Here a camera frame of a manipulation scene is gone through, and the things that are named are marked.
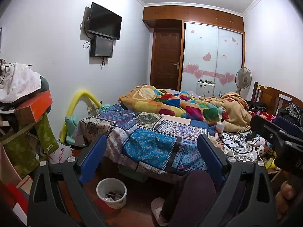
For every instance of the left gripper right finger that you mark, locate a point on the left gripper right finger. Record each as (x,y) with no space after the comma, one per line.
(214,159)

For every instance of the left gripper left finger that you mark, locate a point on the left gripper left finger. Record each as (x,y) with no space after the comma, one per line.
(90,158)

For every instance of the white trash bin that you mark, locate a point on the white trash bin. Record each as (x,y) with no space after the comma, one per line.
(112,192)

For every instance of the right hand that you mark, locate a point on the right hand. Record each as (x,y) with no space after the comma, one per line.
(284,198)

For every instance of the white shopping bag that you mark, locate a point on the white shopping bag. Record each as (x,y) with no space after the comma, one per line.
(61,154)

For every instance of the dark trouser leg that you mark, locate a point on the dark trouser leg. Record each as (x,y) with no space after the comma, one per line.
(187,203)

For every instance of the white bottle on bed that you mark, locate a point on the white bottle on bed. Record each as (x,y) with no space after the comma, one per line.
(220,127)

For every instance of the wooden headboard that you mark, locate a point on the wooden headboard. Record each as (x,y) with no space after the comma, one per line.
(272,98)

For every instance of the colourful plush blanket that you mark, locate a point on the colourful plush blanket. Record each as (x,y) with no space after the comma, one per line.
(231,107)

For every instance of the patchwork blue bed sheet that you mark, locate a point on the patchwork blue bed sheet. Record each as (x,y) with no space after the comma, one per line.
(157,145)

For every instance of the yellow foam arch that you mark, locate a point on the yellow foam arch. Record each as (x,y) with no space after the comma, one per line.
(80,102)

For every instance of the green patterned cloth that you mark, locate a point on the green patterned cloth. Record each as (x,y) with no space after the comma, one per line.
(31,144)

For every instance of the white slipper foot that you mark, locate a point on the white slipper foot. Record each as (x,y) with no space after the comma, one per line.
(156,208)

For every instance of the standing electric fan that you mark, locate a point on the standing electric fan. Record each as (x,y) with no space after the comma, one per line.
(243,79)

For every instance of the orange box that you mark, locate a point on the orange box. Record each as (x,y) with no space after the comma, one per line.
(33,109)

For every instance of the white sliding wardrobe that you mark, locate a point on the white sliding wardrobe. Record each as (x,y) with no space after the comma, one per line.
(211,53)

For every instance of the brown wooden door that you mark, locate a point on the brown wooden door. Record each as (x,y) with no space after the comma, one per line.
(165,58)

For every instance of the white cloth on pile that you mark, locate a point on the white cloth on pile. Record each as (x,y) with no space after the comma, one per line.
(18,80)

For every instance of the wall mounted black television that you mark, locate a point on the wall mounted black television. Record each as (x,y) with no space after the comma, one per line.
(104,22)

